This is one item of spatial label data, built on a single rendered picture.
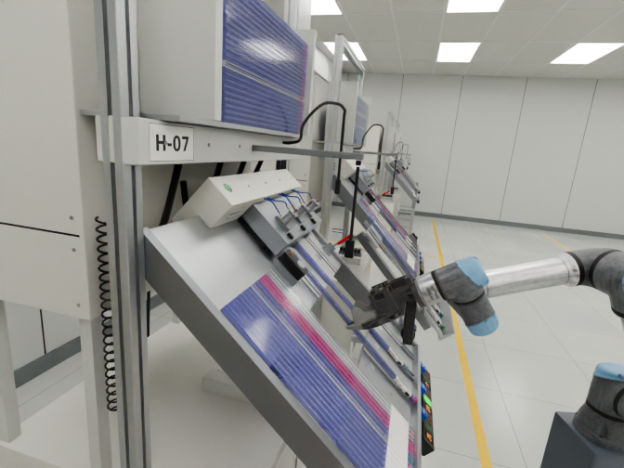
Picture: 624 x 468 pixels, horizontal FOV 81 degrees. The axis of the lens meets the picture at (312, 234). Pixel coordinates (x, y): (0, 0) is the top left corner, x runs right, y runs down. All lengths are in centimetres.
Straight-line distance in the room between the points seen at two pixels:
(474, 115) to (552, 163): 183
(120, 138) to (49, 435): 81
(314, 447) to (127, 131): 59
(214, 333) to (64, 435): 61
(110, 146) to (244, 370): 42
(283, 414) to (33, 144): 64
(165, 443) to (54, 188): 65
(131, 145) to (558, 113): 871
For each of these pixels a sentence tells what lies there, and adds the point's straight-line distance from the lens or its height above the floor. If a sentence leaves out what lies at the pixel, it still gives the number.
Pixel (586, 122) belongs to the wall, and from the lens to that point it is 916.
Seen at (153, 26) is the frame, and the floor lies 154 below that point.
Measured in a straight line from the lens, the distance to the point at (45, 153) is 81.
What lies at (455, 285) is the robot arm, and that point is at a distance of 90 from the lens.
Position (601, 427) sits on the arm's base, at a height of 60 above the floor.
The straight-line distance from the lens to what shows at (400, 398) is 105.
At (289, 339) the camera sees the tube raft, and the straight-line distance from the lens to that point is 76.
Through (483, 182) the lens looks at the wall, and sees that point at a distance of 873.
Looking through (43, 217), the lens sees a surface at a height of 119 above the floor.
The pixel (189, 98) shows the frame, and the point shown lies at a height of 142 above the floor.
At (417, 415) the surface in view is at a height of 73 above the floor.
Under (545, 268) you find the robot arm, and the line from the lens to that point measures 116.
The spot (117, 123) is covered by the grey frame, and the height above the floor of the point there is 137.
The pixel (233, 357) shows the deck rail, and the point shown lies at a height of 100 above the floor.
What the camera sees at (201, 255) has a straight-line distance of 75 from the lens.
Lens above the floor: 136
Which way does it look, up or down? 13 degrees down
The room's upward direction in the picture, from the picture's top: 4 degrees clockwise
